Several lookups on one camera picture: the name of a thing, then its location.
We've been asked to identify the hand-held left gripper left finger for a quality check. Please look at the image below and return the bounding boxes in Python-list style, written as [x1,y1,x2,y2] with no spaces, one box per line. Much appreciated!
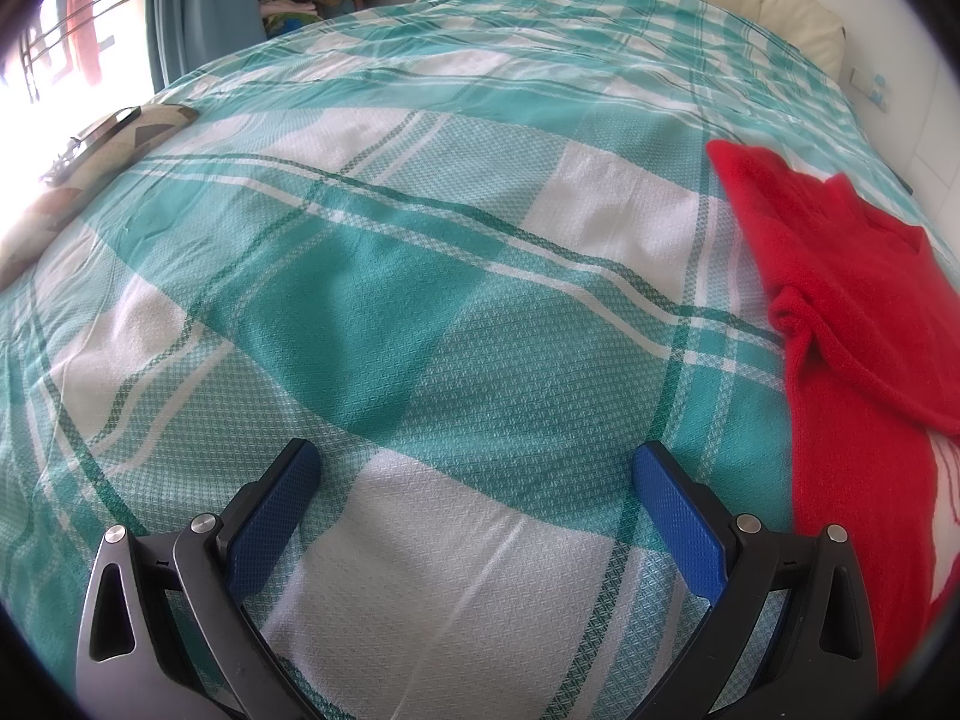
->
[73,439,323,720]

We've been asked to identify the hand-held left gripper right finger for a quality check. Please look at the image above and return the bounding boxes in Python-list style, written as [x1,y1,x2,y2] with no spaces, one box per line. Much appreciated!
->
[631,441,880,720]

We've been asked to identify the red sweater with white print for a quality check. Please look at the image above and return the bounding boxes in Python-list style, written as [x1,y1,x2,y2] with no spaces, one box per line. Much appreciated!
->
[706,139,960,691]

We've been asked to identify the teal plaid bedspread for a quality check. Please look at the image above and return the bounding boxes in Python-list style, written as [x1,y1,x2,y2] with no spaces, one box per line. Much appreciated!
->
[0,0,923,720]

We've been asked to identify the camouflage cushion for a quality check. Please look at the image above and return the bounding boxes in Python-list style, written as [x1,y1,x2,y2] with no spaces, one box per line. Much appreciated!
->
[0,103,200,290]

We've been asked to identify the dark flat device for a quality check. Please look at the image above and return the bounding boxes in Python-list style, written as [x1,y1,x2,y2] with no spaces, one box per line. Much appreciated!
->
[45,109,143,181]

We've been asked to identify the cream padded headboard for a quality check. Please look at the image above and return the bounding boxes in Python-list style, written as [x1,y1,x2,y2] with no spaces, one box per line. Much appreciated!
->
[459,0,845,80]

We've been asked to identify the blue curtain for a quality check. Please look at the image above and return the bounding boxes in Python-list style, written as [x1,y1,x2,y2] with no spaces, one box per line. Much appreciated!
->
[145,0,267,95]

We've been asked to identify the hanging red garment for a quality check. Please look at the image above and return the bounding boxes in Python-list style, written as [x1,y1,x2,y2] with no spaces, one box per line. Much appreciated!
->
[66,0,102,83]

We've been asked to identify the white wall socket panel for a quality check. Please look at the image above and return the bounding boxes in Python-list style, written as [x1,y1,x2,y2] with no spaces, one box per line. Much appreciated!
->
[847,67,890,110]

